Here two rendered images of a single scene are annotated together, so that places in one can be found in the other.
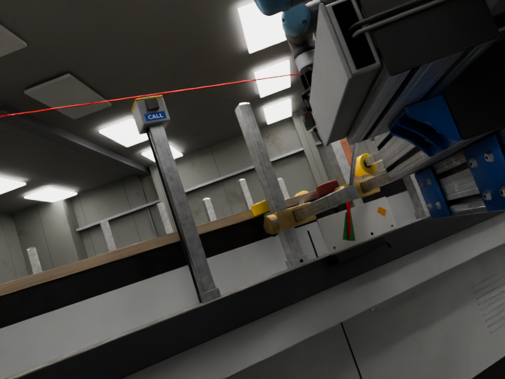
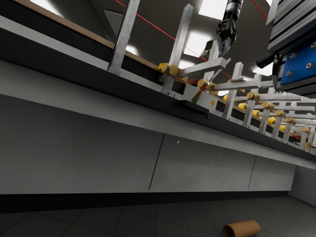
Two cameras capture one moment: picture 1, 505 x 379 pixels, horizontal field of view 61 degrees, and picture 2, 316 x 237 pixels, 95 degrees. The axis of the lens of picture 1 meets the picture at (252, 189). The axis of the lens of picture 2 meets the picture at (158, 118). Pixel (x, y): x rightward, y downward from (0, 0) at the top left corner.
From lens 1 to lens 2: 0.51 m
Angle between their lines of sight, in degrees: 6
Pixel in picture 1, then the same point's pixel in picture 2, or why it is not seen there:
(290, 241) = (169, 82)
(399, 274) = (201, 133)
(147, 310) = not seen: hidden behind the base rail
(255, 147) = (183, 28)
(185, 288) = not seen: hidden behind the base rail
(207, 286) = (115, 66)
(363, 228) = (201, 103)
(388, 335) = (176, 156)
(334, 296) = (170, 121)
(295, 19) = not seen: outside the picture
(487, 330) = (210, 179)
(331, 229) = (189, 91)
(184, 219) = (126, 25)
